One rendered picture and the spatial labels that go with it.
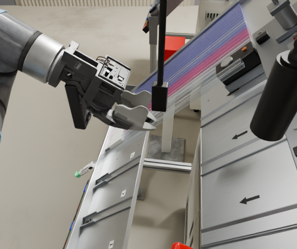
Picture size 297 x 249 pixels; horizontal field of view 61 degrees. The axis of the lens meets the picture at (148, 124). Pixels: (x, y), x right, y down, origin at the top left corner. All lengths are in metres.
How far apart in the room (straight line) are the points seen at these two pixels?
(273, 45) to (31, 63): 0.36
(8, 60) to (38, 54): 0.05
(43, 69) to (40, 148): 1.47
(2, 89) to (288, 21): 0.45
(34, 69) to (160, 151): 1.35
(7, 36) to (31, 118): 1.71
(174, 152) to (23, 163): 0.99
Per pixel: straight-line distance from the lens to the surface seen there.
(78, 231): 0.68
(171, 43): 1.24
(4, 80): 0.51
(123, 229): 0.53
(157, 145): 1.74
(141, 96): 0.49
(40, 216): 1.60
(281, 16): 0.39
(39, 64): 0.45
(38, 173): 1.76
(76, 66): 0.44
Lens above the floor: 1.34
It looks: 45 degrees down
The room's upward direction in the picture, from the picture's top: straight up
